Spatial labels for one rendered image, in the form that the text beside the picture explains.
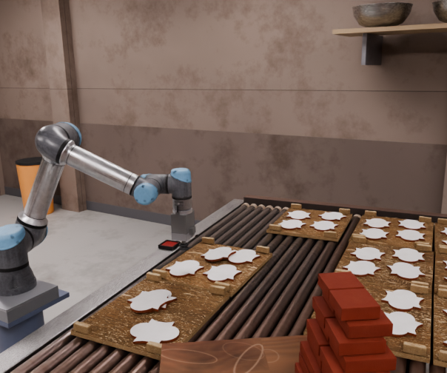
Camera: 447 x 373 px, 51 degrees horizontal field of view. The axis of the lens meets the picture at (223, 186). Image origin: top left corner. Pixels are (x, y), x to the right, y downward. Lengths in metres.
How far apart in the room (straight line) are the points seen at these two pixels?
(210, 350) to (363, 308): 0.49
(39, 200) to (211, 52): 3.14
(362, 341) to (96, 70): 5.15
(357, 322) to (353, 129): 3.43
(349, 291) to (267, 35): 3.73
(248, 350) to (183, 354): 0.16
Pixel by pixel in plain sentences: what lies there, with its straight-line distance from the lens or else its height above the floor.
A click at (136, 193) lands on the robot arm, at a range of 1.63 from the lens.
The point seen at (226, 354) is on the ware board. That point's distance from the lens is 1.19.
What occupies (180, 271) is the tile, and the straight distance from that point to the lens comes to 1.85.
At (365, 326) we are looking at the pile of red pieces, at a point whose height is 1.29.
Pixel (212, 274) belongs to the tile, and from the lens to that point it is 1.81.
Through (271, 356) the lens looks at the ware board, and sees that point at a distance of 1.19.
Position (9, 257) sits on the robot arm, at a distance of 1.87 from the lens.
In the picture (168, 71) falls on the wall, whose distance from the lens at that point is 5.04.
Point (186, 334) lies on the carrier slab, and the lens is 1.47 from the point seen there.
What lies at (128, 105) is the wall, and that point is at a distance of 5.42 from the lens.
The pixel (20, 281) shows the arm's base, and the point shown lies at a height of 0.96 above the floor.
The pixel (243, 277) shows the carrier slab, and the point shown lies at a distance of 1.81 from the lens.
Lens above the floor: 1.71
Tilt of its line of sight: 14 degrees down
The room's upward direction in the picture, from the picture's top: 1 degrees counter-clockwise
